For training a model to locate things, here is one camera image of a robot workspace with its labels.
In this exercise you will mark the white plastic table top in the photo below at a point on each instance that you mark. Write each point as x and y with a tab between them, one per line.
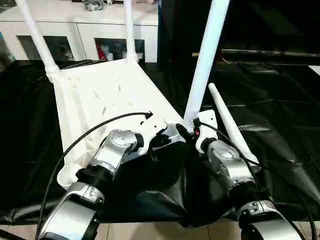
105	87

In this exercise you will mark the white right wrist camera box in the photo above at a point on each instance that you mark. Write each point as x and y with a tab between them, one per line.
207	120

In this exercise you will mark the grey bundle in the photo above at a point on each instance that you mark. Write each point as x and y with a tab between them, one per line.
93	5

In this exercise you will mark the white mug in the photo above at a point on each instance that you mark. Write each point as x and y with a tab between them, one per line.
140	55

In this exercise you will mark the black speaker box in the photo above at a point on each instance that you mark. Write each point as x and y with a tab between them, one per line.
185	25

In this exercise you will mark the white plastic table leg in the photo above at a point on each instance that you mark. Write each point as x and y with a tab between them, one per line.
37	37
207	57
130	30
230	120

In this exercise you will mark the red packet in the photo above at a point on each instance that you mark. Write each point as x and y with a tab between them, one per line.
101	52

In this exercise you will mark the black plastic mat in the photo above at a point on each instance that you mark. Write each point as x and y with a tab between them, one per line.
30	112

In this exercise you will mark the white flat board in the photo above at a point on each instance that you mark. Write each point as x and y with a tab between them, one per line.
315	70

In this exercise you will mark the white glass-door cabinet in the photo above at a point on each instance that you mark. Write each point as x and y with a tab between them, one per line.
75	25

